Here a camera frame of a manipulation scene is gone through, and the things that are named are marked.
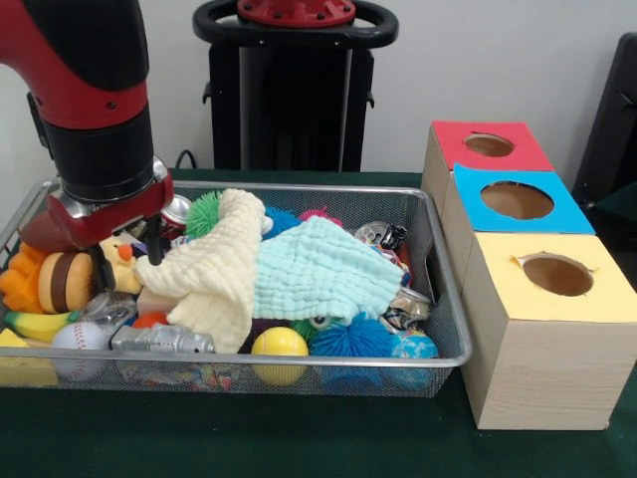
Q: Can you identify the blue fuzzy toy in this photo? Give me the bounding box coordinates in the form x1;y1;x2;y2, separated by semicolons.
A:
263;205;303;240

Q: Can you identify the clear mesh bin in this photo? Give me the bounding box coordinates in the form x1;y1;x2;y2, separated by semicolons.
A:
0;177;475;399

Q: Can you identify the yellow toy banana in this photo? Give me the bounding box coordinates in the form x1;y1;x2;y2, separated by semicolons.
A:
4;310;81;344

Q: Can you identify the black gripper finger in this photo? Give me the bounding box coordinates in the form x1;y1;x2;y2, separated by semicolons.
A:
144;225;167;267
89;245;117;293

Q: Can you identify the crushed silver can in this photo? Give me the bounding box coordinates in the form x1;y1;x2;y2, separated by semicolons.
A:
382;287;433;332

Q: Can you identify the silver robot toy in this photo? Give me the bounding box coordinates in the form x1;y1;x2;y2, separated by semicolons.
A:
109;323;217;357

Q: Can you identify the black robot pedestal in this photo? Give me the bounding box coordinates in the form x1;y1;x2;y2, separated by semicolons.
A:
193;0;400;172

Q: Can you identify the mint green cloth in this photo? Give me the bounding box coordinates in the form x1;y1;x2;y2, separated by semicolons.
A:
252;216;407;323

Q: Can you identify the yellow ball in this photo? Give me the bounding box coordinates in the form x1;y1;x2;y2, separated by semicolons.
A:
250;326;310;387

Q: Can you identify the small clear plastic bottle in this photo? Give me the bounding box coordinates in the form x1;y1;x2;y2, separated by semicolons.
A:
84;291;139;331

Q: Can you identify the silver and black can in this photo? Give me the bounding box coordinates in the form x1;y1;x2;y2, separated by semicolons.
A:
356;221;409;254

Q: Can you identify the blue globe ball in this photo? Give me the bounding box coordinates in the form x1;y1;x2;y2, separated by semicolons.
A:
388;331;440;389

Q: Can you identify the small red ball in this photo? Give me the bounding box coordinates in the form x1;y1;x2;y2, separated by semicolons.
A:
132;311;170;330

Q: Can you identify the yellow block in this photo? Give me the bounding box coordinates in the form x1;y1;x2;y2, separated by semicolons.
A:
0;329;59;389

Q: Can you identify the white baseball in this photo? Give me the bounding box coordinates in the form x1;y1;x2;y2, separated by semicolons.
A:
50;321;110;384

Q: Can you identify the green fuzzy toy with eyes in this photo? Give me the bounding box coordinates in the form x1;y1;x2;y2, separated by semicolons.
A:
184;190;226;240

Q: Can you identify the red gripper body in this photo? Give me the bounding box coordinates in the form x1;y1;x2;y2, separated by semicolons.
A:
18;175;175;253

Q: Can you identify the pale yellow cloth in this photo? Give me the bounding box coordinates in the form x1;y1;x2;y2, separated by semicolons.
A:
131;188;269;356

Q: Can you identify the red soda can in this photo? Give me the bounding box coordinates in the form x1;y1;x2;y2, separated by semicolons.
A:
159;193;193;228

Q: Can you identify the small wooden block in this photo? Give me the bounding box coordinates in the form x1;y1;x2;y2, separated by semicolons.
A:
136;287;180;318

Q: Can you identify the small green spiky toy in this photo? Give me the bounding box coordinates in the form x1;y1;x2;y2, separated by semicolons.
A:
291;314;344;342

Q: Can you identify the blue spiky ball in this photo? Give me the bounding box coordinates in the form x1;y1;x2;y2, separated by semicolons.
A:
309;317;395;361

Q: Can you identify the toy hamburger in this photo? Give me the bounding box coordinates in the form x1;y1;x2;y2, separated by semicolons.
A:
37;251;97;316

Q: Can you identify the black chair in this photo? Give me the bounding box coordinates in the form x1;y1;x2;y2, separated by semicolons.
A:
572;33;637;250

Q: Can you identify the wooden box with three holes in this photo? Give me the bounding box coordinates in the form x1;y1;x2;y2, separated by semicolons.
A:
421;120;637;431

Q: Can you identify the yellow duck toy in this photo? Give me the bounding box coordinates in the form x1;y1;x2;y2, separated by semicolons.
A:
100;234;147;296

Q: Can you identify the pink fuzzy toy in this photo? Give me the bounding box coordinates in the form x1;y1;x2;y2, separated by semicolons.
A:
299;207;344;230

